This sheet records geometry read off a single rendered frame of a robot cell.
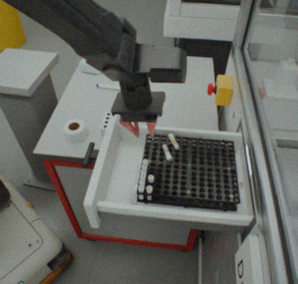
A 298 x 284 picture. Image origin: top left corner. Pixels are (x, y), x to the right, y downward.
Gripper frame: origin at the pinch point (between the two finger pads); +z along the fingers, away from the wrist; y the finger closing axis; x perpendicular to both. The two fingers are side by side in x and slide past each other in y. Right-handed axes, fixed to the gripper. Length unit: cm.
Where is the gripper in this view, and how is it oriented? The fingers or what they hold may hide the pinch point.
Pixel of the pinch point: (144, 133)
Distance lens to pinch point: 62.3
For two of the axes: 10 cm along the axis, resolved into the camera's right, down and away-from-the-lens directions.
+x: 1.7, -7.2, 6.8
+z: 1.4, 7.0, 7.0
